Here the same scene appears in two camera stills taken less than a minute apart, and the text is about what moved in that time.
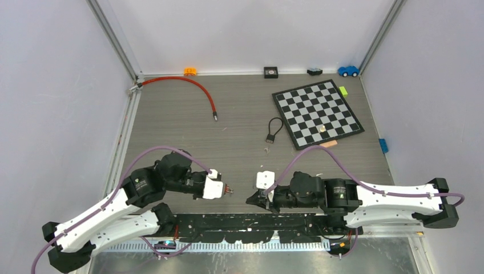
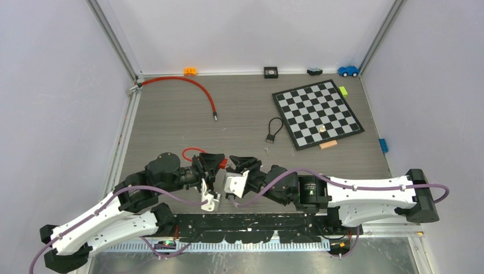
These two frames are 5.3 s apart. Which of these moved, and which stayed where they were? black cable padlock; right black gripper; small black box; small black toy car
Moved: right black gripper
Stayed: small black toy car; black cable padlock; small black box
